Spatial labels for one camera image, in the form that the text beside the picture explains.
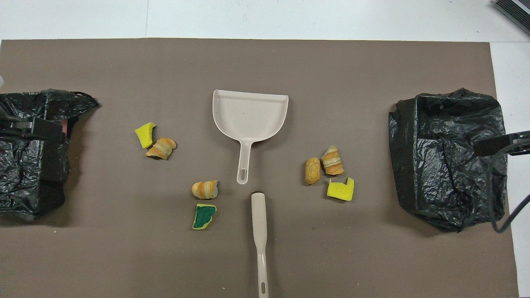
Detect orange striped toy croissant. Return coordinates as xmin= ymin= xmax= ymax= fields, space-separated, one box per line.
xmin=145 ymin=137 xmax=177 ymax=160
xmin=321 ymin=145 xmax=345 ymax=176
xmin=191 ymin=180 xmax=219 ymax=199

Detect notched yellow green sponge piece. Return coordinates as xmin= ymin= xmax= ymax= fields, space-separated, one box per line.
xmin=327 ymin=177 xmax=355 ymax=202

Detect brown round textured bread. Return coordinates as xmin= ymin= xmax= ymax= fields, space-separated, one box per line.
xmin=305 ymin=157 xmax=321 ymax=185

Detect beige plastic dustpan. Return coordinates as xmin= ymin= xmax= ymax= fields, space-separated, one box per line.
xmin=212 ymin=89 xmax=289 ymax=185

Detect beige hand brush black bristles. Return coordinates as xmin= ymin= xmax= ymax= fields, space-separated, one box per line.
xmin=251 ymin=192 xmax=269 ymax=298

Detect black trash bag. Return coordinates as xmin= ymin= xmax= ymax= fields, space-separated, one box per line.
xmin=0 ymin=89 xmax=100 ymax=221
xmin=388 ymin=88 xmax=508 ymax=232

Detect dark ribbed object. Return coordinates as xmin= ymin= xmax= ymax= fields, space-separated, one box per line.
xmin=494 ymin=0 xmax=530 ymax=36

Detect brown table mat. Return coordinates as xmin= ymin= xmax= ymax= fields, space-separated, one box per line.
xmin=0 ymin=38 xmax=519 ymax=298

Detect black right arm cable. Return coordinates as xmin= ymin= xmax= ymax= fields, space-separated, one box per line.
xmin=487 ymin=141 xmax=530 ymax=233

